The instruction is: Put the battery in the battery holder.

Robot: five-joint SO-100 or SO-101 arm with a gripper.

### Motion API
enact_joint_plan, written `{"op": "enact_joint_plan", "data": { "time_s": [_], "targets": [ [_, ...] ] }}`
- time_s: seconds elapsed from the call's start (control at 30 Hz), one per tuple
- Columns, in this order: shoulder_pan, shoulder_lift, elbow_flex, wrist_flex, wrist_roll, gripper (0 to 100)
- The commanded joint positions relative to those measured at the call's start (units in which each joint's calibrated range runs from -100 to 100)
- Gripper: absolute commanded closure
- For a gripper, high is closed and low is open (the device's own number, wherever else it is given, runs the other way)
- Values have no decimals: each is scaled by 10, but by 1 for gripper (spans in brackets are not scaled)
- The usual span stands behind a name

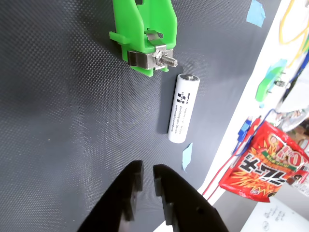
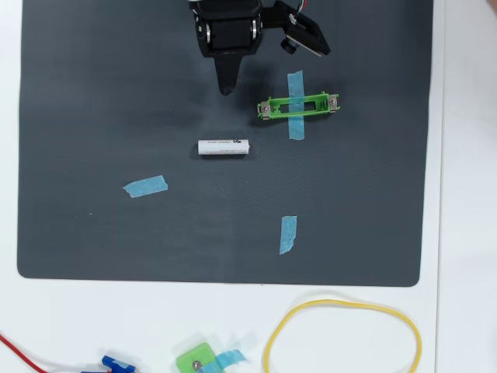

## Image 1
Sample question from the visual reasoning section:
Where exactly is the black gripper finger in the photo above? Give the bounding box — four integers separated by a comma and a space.
77, 160, 145, 232
153, 164, 230, 232

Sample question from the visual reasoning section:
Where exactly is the white AA battery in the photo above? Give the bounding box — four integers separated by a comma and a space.
168, 73, 201, 144

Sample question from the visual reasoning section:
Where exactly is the green plastic battery holder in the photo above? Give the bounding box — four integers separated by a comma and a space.
109, 0, 179, 78

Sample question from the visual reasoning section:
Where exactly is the small blue tape scrap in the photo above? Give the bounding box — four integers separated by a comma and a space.
181, 142, 194, 173

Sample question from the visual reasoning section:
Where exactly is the red snack bag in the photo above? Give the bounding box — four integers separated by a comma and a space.
219, 120, 309, 203

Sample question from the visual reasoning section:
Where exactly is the white paper sheet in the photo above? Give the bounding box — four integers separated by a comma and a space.
243, 200, 309, 232

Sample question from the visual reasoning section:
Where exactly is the black textured mat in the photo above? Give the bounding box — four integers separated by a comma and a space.
0, 0, 282, 232

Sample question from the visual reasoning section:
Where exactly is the shiny foil wrapper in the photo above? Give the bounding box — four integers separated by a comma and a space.
275, 110, 309, 132

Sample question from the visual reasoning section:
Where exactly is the small green plastic part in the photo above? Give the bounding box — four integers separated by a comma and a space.
255, 59, 292, 102

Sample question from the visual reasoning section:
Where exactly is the blue masking tape piece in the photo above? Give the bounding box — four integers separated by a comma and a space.
246, 0, 266, 28

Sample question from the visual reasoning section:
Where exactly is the red wire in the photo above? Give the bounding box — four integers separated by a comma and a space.
202, 116, 263, 201

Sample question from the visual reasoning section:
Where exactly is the blue wire with connector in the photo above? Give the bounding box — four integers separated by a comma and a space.
231, 108, 277, 155

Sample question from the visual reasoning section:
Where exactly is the yellow cable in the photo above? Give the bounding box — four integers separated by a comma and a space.
279, 0, 309, 69

